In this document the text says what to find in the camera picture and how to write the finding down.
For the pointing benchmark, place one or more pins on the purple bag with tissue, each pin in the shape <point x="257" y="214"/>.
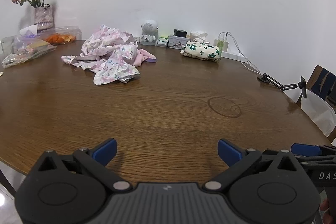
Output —
<point x="26" y="39"/>

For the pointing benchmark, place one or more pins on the green and white small boxes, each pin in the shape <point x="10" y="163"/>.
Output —
<point x="162" y="41"/>

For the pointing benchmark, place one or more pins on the dark blue cloth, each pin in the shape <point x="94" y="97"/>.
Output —
<point x="326" y="85"/>

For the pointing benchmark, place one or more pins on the white tissue pack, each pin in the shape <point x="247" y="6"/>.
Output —
<point x="198" y="35"/>

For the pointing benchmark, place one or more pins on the small black box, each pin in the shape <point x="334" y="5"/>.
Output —
<point x="179" y="33"/>

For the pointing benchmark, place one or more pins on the patterned flower vase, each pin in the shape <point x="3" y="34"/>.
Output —
<point x="43" y="16"/>

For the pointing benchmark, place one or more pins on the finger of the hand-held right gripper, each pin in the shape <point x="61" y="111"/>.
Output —
<point x="304" y="148"/>
<point x="320" y="158"/>

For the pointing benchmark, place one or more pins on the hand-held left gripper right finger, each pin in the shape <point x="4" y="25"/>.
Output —
<point x="227" y="151"/>

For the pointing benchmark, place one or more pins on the wooden chair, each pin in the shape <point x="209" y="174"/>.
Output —
<point x="313" y="79"/>

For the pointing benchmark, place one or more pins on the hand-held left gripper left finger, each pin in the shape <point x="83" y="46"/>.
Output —
<point x="108" y="151"/>

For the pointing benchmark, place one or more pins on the row of small white boxes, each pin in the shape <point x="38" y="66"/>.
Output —
<point x="137" y="39"/>

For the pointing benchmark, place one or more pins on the person's right hand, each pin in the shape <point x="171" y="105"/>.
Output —
<point x="325" y="207"/>

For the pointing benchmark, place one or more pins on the white charger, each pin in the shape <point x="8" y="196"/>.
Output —
<point x="225" y="39"/>

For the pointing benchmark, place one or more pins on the grey tin box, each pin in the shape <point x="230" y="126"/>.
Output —
<point x="176" y="42"/>

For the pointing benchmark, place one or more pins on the cream pouch with green flowers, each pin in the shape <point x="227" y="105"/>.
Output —
<point x="200" y="50"/>

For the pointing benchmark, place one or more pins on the pink and blue baby garment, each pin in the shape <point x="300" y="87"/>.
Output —
<point x="143" y="57"/>

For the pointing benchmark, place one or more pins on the clear container of orange snacks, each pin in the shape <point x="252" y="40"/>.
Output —
<point x="61" y="37"/>

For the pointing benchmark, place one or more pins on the pink floral dress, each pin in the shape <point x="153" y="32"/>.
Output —
<point x="105" y="56"/>

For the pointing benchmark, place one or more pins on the clear plastic bag of packets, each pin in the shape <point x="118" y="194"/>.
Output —
<point x="31" y="52"/>

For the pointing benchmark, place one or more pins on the white bag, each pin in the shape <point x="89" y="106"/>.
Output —
<point x="319" y="111"/>

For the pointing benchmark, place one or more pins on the grey robot-shaped speaker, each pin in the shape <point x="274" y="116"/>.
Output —
<point x="148" y="32"/>

